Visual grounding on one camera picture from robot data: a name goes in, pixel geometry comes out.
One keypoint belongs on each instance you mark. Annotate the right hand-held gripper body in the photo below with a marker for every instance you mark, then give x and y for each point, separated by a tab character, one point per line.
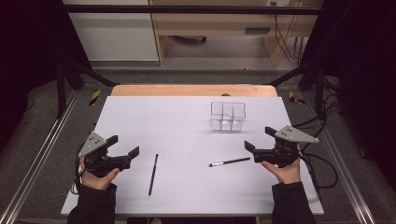
294	136

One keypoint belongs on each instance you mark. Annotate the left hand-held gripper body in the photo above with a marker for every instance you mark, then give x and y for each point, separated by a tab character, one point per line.
93	143

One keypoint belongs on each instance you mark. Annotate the black makeup brush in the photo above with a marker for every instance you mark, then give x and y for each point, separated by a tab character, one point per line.
230	161

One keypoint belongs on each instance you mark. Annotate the dark striped pencil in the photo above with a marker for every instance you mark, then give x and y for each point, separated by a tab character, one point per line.
153	175

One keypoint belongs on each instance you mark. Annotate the clear acrylic organizer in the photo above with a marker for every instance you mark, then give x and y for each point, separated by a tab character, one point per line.
227	122

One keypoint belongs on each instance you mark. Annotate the person's right hand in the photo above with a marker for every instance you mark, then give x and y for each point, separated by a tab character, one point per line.
288	174

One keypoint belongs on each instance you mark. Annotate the person's left hand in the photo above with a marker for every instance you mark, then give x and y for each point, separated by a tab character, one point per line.
98	183

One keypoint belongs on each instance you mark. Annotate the black metal stand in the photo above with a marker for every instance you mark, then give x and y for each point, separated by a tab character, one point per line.
61	93
319	93

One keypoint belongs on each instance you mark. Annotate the light wooden table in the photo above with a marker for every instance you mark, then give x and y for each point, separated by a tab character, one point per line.
186	90

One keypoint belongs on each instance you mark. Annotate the dark curtain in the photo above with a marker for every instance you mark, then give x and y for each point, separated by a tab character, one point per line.
364	62
28	46

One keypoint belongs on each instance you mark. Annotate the white cabinet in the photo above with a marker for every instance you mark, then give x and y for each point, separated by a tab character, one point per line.
115	37

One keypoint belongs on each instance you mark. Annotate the light wooden desk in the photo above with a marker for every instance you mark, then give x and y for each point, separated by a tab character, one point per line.
218	23

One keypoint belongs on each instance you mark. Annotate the black curved object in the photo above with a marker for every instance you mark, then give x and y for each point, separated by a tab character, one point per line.
193	39

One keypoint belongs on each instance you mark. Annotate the aluminium rail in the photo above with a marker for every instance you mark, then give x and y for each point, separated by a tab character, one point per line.
37	158
345	174

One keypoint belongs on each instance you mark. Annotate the black horizontal frame bar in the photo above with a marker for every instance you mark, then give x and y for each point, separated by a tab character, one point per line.
186	9

